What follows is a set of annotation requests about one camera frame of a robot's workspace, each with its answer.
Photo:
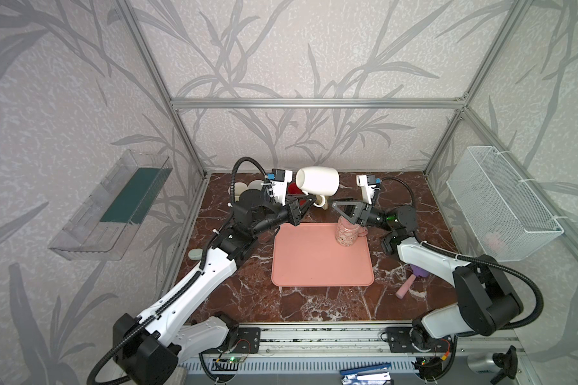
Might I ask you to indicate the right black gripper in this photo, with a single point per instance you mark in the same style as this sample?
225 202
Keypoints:
365 217

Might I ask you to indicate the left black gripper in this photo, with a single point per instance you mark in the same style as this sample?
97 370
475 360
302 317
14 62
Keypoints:
291 211

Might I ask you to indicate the pink ghost pattern mug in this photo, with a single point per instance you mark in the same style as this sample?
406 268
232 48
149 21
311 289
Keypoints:
348 233

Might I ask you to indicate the white ceramic mug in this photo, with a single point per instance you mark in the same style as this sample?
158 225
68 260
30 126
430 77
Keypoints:
318 180

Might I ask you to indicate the blue polka dot mug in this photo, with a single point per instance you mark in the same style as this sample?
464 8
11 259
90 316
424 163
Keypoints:
256 185

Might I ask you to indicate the cream speckled squat mug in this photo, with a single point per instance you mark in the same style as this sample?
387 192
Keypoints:
321 202

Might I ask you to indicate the red mug black handle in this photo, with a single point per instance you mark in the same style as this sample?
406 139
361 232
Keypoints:
294 191

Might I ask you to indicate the light green ceramic mug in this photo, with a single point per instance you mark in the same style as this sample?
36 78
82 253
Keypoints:
239 188

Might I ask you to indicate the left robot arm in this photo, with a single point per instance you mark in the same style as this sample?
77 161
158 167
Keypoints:
146 347

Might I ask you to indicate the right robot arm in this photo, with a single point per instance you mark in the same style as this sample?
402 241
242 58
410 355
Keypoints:
490 296

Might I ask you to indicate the pink plastic tray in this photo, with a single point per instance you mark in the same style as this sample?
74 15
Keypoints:
309 255

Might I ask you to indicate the pale green soap-shaped object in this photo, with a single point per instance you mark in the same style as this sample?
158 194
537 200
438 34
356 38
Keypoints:
195 254

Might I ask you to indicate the pink item in basket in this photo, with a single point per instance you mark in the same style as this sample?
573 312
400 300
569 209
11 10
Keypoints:
495 242

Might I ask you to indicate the blue stapler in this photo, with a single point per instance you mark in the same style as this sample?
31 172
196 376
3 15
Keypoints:
371 375

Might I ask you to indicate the black clamp knob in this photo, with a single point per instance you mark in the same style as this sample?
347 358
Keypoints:
507 363

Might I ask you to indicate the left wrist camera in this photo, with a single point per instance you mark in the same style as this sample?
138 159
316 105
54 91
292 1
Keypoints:
277 182

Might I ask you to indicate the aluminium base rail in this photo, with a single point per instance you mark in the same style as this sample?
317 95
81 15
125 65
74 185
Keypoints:
319 348

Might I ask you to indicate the white wire mesh basket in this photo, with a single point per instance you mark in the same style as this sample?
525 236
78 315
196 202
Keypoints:
495 198

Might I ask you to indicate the clear plastic wall bin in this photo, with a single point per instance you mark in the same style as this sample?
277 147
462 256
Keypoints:
106 223

